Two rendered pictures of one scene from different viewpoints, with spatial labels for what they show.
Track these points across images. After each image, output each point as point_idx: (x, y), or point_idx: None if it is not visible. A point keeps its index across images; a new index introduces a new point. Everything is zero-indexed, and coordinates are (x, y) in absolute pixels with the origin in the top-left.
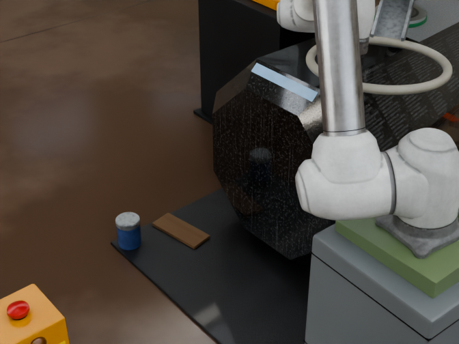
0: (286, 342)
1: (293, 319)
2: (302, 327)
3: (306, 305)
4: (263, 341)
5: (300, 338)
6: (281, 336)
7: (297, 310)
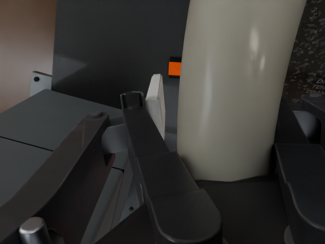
0: (108, 26)
1: (140, 11)
2: (137, 28)
3: (169, 11)
4: (93, 4)
5: (123, 35)
6: (112, 16)
7: (155, 7)
